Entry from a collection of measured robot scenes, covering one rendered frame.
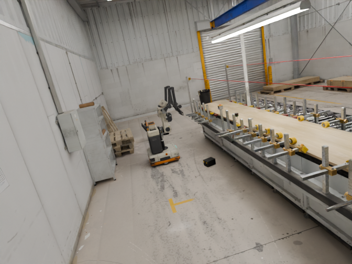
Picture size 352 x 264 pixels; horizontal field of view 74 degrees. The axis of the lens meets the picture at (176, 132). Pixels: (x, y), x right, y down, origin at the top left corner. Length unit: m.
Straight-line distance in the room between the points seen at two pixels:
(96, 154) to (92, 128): 0.54
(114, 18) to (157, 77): 3.01
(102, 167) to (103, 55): 6.93
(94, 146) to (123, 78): 6.51
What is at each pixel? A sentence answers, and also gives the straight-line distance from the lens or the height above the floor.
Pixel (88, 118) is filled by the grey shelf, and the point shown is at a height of 1.38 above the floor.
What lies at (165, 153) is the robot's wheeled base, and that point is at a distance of 5.08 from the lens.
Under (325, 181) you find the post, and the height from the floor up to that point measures 0.83.
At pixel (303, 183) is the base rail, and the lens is 2.66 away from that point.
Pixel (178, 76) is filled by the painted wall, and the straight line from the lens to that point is 11.27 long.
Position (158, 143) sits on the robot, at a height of 0.51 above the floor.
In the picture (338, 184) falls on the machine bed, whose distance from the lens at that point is 2.69.
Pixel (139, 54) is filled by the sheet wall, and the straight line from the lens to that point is 11.08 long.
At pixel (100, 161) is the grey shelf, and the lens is 4.97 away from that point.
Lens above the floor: 2.03
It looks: 16 degrees down
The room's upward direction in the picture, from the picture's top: 11 degrees counter-clockwise
